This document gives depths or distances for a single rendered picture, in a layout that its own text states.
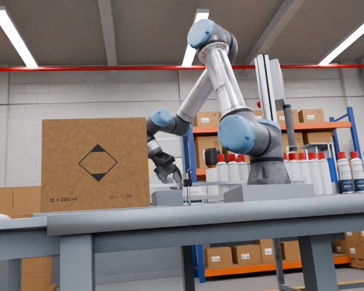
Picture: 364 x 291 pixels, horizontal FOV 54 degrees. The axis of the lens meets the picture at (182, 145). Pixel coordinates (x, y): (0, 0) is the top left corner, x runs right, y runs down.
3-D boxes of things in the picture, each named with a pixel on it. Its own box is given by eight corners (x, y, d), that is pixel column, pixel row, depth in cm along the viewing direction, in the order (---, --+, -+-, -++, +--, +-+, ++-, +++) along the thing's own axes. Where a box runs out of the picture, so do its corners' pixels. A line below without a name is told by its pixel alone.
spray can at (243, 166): (247, 200, 160) (242, 156, 164) (253, 199, 155) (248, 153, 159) (237, 201, 157) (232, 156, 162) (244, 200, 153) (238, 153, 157)
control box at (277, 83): (286, 109, 166) (281, 72, 170) (283, 99, 151) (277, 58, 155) (265, 113, 170) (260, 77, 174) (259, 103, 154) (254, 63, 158)
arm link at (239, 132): (276, 148, 115) (227, 23, 138) (251, 140, 105) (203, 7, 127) (247, 163, 122) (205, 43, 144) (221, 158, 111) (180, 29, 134)
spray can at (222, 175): (229, 201, 155) (225, 155, 160) (232, 200, 150) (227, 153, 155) (218, 201, 154) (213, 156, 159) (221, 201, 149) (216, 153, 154)
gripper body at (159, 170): (173, 172, 157) (159, 150, 158) (178, 169, 149) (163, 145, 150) (159, 182, 155) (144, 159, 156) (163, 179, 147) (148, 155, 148)
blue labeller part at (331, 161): (336, 191, 175) (330, 158, 179) (341, 190, 172) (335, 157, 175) (330, 191, 174) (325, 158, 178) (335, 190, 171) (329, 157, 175)
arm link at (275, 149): (290, 159, 124) (286, 122, 127) (271, 155, 115) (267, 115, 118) (260, 164, 132) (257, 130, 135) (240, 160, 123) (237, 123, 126)
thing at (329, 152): (328, 196, 184) (320, 148, 189) (345, 193, 171) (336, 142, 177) (304, 197, 180) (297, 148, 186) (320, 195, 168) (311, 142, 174)
